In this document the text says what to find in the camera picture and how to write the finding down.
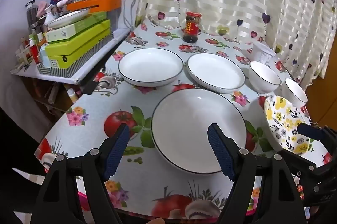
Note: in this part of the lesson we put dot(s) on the white small bottle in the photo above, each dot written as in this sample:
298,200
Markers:
72,95

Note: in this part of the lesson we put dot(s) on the orange tray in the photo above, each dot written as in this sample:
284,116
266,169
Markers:
92,3

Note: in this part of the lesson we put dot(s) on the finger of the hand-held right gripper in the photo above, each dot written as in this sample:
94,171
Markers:
297,161
309,132

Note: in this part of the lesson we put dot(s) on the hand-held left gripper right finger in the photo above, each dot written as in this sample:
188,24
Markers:
221,153

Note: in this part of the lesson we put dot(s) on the white ribbed bowl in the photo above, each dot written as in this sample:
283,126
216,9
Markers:
263,76
295,93

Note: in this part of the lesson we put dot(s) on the white side table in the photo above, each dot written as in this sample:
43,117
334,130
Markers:
110,42

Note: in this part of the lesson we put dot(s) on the grey grinder bottle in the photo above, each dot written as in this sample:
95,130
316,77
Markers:
31,13

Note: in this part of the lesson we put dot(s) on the black-white striped box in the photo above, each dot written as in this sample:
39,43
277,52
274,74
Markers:
84,62

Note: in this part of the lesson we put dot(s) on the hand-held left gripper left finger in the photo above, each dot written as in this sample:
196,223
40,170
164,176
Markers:
117,150

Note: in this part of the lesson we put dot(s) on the pale green box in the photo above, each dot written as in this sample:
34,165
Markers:
76,26

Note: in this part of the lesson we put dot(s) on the lime green box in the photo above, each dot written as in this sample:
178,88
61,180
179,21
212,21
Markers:
63,61
79,37

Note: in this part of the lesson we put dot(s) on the yellow floral plate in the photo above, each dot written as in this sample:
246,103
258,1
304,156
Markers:
284,124

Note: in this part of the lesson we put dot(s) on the red small bottle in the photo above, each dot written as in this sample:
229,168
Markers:
34,51

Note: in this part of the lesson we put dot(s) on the white black-rimmed plate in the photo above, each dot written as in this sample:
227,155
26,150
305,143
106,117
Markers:
150,66
214,71
194,121

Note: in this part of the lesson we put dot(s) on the pink striped cloth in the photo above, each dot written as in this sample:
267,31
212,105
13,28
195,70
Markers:
82,200

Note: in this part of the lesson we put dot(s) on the red-lidded sauce jar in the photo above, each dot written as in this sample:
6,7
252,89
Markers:
191,29

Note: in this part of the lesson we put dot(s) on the white plastic tub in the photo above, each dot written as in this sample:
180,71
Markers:
263,53

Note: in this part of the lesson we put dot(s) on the white oval dish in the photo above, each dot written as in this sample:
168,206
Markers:
68,19

